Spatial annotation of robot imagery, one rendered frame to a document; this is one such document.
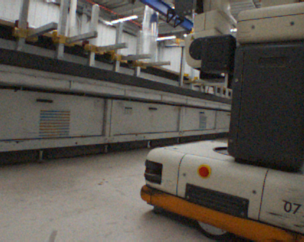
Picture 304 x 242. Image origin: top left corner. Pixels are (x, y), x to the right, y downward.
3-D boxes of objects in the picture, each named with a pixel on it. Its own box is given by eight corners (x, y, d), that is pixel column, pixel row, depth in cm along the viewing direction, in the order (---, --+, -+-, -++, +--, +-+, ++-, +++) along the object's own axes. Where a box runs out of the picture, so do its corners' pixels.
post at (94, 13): (93, 70, 162) (99, 5, 160) (89, 70, 160) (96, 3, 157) (90, 71, 165) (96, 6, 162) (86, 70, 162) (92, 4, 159)
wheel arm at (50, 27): (57, 31, 108) (58, 22, 108) (51, 29, 105) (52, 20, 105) (21, 43, 135) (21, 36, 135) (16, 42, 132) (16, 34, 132)
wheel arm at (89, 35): (98, 39, 128) (99, 31, 127) (93, 37, 125) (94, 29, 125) (57, 47, 154) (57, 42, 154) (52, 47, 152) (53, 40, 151)
